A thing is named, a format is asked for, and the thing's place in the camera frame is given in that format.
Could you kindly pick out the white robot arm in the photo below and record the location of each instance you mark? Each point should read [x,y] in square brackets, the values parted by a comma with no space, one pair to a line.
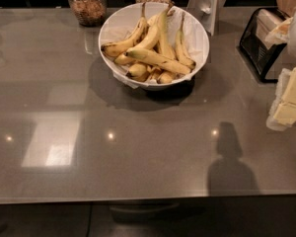
[291,37]

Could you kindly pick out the white bowl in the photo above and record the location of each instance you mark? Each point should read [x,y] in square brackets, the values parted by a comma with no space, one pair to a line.
[153,45]

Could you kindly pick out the upright centre banana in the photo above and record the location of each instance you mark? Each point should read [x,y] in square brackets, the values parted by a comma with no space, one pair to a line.
[160,20]

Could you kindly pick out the brown paper bag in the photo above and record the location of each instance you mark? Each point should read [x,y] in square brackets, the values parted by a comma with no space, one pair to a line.
[287,6]

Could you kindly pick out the middle curved banana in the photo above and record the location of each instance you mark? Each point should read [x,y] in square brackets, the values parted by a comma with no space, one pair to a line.
[149,41]

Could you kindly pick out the black toaster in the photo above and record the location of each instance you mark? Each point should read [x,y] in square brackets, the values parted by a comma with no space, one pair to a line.
[260,54]

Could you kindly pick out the white stand in background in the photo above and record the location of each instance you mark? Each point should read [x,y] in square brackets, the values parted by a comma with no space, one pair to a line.
[206,12]

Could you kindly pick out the long left banana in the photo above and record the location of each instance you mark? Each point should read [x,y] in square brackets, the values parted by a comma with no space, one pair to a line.
[114,49]

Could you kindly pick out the glass jar with granola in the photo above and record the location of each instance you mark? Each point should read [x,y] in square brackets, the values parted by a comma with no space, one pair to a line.
[89,13]

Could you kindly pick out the small front-left banana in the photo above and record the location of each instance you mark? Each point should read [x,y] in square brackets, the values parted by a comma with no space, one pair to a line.
[138,72]

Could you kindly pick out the small front banana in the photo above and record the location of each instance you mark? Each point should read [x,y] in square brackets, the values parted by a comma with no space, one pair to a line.
[166,77]

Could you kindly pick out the front diagonal banana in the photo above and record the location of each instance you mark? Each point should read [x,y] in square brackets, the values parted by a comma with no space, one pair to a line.
[156,59]

